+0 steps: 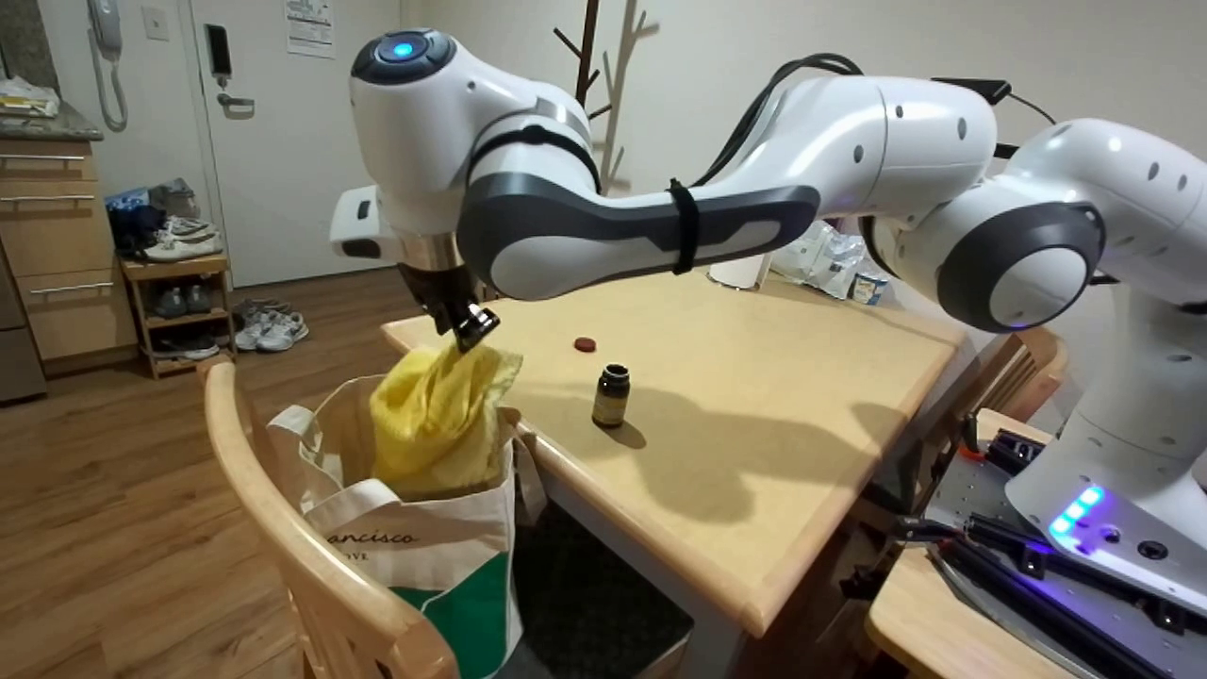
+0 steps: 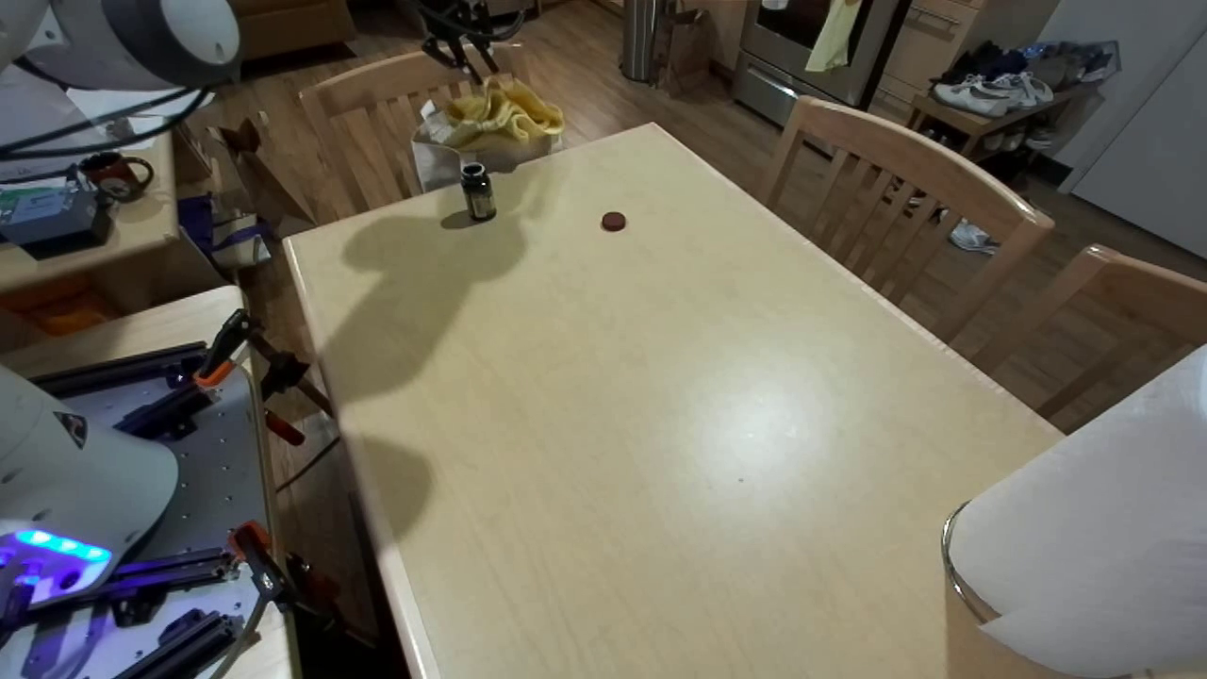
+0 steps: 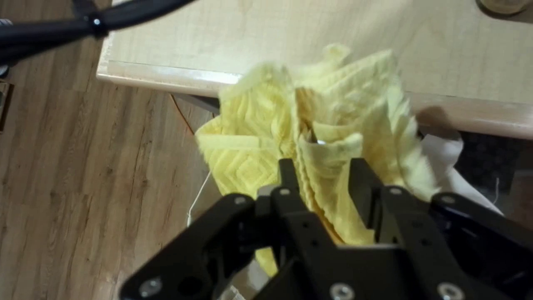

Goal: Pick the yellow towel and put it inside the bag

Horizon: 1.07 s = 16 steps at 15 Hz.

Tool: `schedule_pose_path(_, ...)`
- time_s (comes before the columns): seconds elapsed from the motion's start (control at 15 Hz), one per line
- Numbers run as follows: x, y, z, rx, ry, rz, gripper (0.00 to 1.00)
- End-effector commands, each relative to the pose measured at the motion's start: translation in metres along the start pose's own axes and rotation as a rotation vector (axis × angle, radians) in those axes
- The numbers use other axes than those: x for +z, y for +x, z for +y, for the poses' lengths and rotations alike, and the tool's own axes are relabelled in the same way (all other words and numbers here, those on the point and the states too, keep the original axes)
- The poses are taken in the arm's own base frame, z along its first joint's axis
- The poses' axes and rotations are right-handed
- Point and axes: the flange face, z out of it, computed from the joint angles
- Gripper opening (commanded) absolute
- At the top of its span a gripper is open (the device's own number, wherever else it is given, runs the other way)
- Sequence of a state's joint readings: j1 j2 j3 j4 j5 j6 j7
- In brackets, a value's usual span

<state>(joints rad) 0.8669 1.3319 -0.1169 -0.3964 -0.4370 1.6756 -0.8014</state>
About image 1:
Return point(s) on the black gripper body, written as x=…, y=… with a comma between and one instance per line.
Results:
x=441, y=291

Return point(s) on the yellow textured towel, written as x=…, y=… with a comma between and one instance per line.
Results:
x=437, y=415

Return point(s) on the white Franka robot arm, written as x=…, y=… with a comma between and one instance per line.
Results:
x=881, y=136

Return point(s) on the white tote bag green print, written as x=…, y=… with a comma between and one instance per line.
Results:
x=427, y=554

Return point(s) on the crumpled clear plastic bag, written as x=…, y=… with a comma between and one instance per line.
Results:
x=817, y=259

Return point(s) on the brown bottle cap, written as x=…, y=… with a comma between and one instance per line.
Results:
x=586, y=344

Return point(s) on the small dark bottle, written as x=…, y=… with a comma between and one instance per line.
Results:
x=613, y=403

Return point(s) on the white grey sneakers pair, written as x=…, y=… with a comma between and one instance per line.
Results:
x=270, y=330

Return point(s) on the white door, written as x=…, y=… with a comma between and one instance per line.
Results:
x=277, y=164

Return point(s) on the wooden coat rack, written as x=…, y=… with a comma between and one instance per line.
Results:
x=613, y=115

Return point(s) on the light wooden slatted chair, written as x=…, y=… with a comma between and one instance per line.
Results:
x=1023, y=373
x=288, y=531

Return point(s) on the grey shoes pair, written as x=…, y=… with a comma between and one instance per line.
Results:
x=183, y=300

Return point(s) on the small wooden shoe rack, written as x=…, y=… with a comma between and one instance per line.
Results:
x=174, y=268

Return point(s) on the white paper notice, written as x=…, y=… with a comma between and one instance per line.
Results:
x=311, y=24

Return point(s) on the dark blue shoes pile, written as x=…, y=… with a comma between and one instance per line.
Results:
x=133, y=222

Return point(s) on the wooden drawer cabinet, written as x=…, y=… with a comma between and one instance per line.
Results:
x=76, y=252

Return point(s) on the stainless steel oven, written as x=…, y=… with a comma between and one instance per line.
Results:
x=16, y=354

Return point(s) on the crumpled pale item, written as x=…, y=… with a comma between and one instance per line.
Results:
x=27, y=100

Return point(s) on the black orange clamp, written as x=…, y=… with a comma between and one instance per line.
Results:
x=906, y=549

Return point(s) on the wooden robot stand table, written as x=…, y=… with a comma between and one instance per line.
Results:
x=930, y=628

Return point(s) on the grey robot mounting plate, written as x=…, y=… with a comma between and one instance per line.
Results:
x=1005, y=554

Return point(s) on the white light switch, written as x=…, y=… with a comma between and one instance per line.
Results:
x=156, y=24

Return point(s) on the white wall phone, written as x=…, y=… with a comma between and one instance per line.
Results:
x=107, y=32

